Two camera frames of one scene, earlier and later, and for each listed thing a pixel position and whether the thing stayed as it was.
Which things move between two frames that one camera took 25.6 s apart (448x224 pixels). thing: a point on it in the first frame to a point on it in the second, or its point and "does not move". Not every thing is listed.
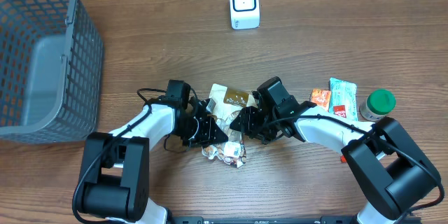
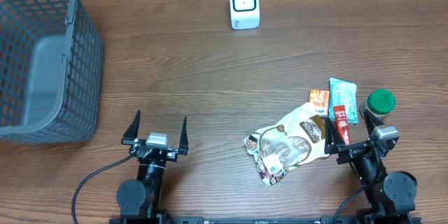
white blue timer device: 244,4 does not move
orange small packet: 321,97 does not move
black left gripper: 197,126 to 154,150
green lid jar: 379,103 does not move
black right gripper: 257,123 to 359,148
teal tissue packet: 343,99 does not move
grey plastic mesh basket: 51,59 does not move
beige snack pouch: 228,103 to 299,141
